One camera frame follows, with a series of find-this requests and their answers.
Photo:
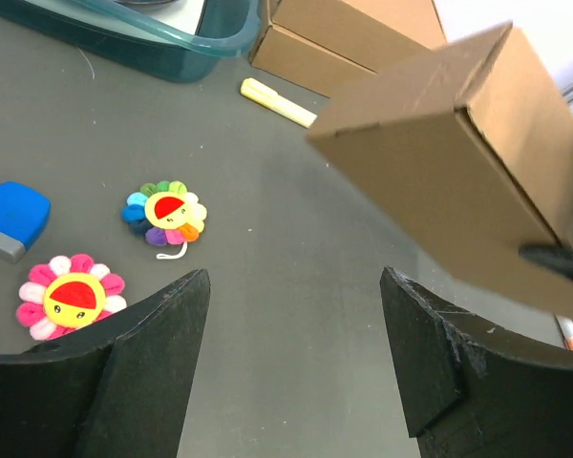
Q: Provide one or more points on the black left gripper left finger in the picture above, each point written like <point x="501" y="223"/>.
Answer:
<point x="116" y="388"/>

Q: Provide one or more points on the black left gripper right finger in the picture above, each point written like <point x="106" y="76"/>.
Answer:
<point x="471" y="388"/>

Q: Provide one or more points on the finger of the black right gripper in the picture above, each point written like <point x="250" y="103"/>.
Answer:
<point x="553" y="257"/>

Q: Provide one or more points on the brown cardboard box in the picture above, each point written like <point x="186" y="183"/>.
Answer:
<point x="469" y="149"/>

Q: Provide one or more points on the upper folded cardboard box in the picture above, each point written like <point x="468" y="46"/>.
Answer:
<point x="371" y="33"/>

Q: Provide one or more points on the folded cardboard box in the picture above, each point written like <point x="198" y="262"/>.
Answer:
<point x="371" y="33"/>
<point x="302" y="62"/>

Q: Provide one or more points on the lower folded cardboard box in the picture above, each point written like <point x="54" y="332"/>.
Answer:
<point x="302" y="62"/>

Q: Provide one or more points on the orange grey marker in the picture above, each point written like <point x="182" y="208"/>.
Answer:
<point x="565" y="326"/>

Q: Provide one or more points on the pink flower toy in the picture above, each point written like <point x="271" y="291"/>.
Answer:
<point x="67" y="294"/>

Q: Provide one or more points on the rainbow flower toy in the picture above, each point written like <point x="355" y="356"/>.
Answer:
<point x="165" y="214"/>

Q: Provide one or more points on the blue eraser block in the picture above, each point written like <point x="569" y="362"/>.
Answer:
<point x="24" y="215"/>

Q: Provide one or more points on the yellow glue stick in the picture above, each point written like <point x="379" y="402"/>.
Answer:
<point x="261" y="94"/>

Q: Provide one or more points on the teal plastic bin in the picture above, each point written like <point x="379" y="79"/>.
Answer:
<point x="118" y="32"/>

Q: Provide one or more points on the white paper sheet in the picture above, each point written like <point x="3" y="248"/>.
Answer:
<point x="183" y="15"/>

